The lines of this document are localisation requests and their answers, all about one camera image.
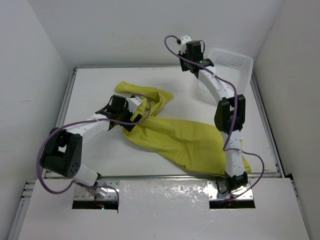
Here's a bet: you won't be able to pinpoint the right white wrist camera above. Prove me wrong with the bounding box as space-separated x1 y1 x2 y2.
176 35 192 46

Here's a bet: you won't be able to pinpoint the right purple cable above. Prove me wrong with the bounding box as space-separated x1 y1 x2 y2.
163 34 265 201

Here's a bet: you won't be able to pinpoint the aluminium table frame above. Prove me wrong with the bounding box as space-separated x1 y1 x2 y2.
8 67 297 240

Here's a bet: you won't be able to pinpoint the white front cover panel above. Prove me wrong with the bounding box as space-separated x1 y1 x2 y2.
19 178 309 240

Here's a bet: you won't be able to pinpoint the yellow trousers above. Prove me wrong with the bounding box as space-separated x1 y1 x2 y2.
114 80 252 179

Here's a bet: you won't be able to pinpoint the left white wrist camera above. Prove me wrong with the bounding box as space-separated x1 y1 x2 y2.
126 96 143 114

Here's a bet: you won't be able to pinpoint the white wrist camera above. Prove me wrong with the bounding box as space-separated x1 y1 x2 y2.
176 35 192 46
126 96 143 114

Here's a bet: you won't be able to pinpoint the white plastic basket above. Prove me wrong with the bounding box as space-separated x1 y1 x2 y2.
208 48 254 96

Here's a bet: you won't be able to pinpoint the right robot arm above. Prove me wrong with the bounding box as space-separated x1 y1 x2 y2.
177 37 248 193

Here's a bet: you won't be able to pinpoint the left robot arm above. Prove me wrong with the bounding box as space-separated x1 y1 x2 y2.
36 93 147 195

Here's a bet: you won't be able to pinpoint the purple cable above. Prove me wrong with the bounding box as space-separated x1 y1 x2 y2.
36 93 152 203
163 34 265 201

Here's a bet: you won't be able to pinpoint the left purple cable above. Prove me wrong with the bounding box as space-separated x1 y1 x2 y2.
36 93 152 203

